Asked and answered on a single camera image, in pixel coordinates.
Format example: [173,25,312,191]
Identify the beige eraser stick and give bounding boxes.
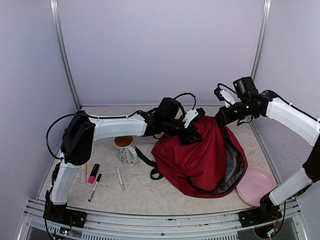
[80,163,87,184]

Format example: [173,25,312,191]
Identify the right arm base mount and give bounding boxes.
[238,195,283,228]

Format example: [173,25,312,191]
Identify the green white pen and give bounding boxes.
[88,173,102,202]

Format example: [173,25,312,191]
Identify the right aluminium frame post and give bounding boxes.
[250,0,272,81]

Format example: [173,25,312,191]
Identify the white mug with tea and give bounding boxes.
[114,136,139,164]

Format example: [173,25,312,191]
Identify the red student backpack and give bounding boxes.
[136,116,248,199]

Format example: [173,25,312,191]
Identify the left aluminium frame post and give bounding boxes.
[50,0,82,110]

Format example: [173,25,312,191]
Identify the pink black highlighter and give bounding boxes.
[88,163,100,184]

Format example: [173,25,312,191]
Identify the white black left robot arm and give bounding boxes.
[46,97,205,223]

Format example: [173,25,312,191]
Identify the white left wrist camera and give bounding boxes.
[183,109,199,129]

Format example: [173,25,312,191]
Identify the pink plate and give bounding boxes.
[236,168,276,207]

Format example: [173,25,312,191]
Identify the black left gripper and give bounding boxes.
[164,118,206,146]

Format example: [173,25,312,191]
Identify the aluminium frame post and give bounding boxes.
[50,0,82,110]
[250,0,272,81]

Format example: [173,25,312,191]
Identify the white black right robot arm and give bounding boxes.
[213,76,320,222]

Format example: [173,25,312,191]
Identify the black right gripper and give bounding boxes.
[215,97,257,125]

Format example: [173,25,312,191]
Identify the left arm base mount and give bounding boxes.
[43,197,87,228]

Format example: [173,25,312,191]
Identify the small white marker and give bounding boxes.
[116,167,126,191]

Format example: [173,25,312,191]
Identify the aluminium front rail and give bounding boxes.
[14,199,311,240]

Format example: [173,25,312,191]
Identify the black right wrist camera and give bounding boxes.
[213,83,236,108]

